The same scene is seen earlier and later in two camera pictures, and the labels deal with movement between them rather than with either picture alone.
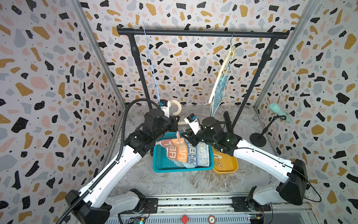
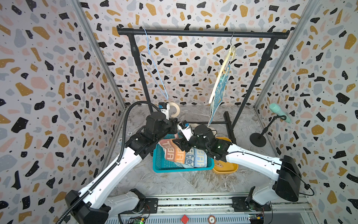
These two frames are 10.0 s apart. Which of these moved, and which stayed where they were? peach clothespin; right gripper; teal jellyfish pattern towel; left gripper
Moved: right gripper
Stayed: teal jellyfish pattern towel; left gripper; peach clothespin
